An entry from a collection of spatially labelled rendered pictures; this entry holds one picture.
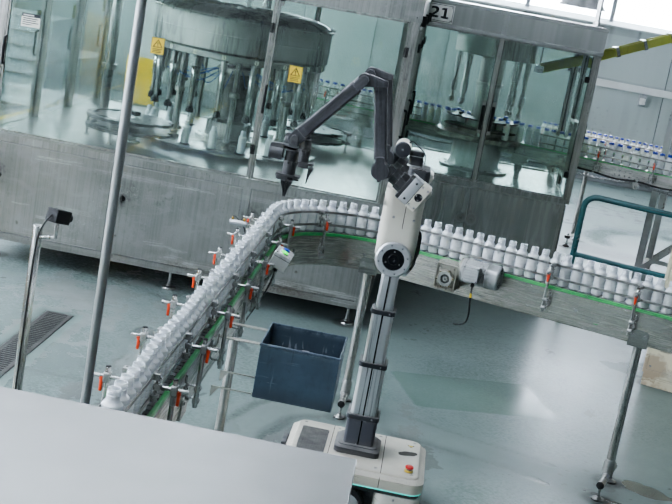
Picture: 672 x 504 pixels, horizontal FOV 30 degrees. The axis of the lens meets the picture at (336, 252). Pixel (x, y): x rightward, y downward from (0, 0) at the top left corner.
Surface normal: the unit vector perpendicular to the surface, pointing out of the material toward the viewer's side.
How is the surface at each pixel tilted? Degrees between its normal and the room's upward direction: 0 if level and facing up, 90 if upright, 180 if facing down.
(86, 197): 90
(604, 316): 90
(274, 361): 90
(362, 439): 90
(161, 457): 0
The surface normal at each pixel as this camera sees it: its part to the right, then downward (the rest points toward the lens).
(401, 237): -0.12, 0.37
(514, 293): -0.39, 0.13
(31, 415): 0.18, -0.96
